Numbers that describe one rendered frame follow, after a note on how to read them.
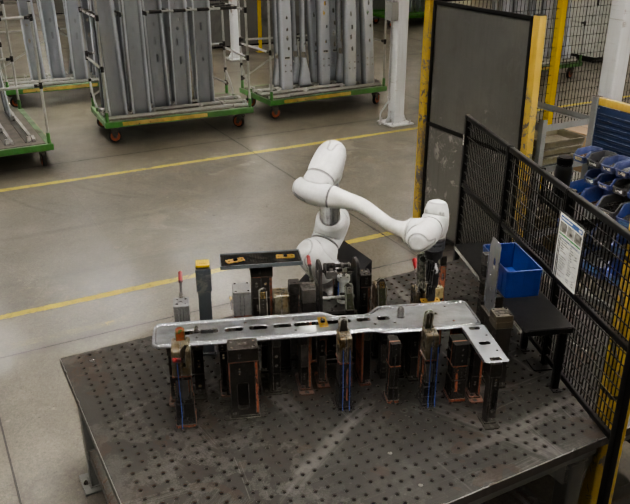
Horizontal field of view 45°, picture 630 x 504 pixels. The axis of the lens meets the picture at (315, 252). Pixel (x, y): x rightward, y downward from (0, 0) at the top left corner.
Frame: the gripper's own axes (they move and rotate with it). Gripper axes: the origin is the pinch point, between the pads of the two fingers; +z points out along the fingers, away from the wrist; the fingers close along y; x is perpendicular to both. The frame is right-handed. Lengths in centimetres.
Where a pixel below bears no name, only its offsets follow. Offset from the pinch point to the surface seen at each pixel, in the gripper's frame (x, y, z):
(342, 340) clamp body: -42.2, 21.8, 7.2
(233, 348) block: -85, 20, 8
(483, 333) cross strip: 17.5, 19.2, 10.7
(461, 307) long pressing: 15.9, -3.8, 10.8
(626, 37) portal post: 282, -358, -47
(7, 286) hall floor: -245, -263, 112
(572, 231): 54, 11, -29
